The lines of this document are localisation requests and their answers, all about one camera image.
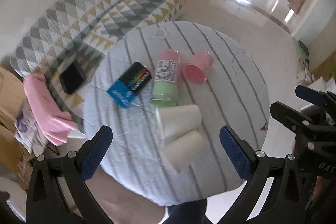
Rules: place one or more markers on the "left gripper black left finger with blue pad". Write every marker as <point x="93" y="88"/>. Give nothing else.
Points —
<point x="45" y="200"/>

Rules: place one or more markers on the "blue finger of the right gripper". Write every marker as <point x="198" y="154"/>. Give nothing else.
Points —
<point x="314" y="97"/>

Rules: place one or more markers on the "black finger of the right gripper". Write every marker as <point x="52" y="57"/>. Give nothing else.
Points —
<point x="290" y="118"/>

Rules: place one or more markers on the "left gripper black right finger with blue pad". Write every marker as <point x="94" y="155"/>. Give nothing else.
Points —
<point x="285" y="202"/>

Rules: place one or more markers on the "pink plastic cup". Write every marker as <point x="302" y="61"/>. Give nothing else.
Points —
<point x="198" y="66"/>

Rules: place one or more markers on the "cardboard box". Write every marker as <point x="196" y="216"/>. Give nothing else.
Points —
<point x="13" y="155"/>

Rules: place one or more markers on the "striped light blue tablecloth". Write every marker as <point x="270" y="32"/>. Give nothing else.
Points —
<point x="234" y="94"/>

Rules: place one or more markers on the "printed paper bag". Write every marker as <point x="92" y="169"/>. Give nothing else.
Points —
<point x="28" y="132"/>

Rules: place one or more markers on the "pink cloth on near armrest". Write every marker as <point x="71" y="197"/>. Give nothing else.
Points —
<point x="53" y="123"/>

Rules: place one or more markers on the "black tablet on sofa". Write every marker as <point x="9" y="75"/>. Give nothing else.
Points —
<point x="72" y="78"/>

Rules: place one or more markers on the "pink green wipes canister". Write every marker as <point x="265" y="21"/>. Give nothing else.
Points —
<point x="166" y="82"/>

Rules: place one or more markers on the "black blue marker box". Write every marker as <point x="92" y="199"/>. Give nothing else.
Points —
<point x="124" y="90"/>

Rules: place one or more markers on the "triangle patterned sofa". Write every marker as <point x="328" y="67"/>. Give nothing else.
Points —
<point x="83" y="31"/>

